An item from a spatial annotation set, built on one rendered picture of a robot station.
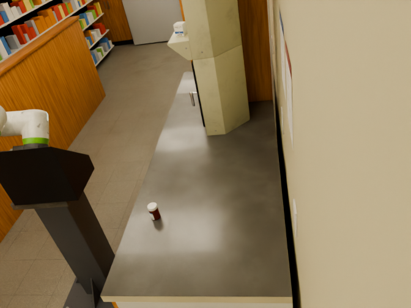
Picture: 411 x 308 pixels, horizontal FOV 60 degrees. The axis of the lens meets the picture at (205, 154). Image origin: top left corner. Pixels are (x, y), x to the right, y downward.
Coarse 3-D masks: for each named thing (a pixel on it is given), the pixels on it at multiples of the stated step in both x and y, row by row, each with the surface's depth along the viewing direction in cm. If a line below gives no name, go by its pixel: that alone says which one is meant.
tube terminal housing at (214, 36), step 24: (192, 0) 165; (216, 0) 168; (192, 24) 172; (216, 24) 174; (192, 48) 179; (216, 48) 179; (240, 48) 190; (216, 72) 185; (240, 72) 196; (216, 96) 193; (240, 96) 203; (216, 120) 203; (240, 120) 211
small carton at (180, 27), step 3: (180, 21) 186; (183, 21) 185; (174, 24) 183; (177, 24) 182; (180, 24) 182; (183, 24) 183; (174, 27) 184; (177, 27) 183; (180, 27) 183; (183, 27) 184; (186, 27) 186; (174, 30) 185; (177, 30) 184; (180, 30) 183; (183, 30) 184; (186, 30) 186; (177, 33) 185; (180, 33) 184; (183, 33) 184; (186, 33) 187
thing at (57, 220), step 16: (48, 208) 195; (64, 208) 194; (80, 208) 206; (48, 224) 203; (64, 224) 201; (80, 224) 205; (96, 224) 224; (64, 240) 210; (80, 240) 209; (96, 240) 222; (64, 256) 219; (80, 256) 218; (96, 256) 220; (112, 256) 242; (80, 272) 228; (96, 272) 227; (80, 288) 248; (96, 288) 236; (64, 304) 240; (80, 304) 238; (96, 304) 234; (112, 304) 234
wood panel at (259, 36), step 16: (240, 0) 198; (256, 0) 197; (240, 16) 203; (256, 16) 202; (256, 32) 207; (256, 48) 213; (256, 64) 219; (256, 80) 225; (256, 96) 231; (272, 96) 230
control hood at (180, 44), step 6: (174, 36) 187; (180, 36) 185; (186, 36) 184; (168, 42) 180; (174, 42) 179; (180, 42) 178; (186, 42) 177; (174, 48) 180; (180, 48) 179; (186, 48) 179; (180, 54) 181; (186, 54) 181
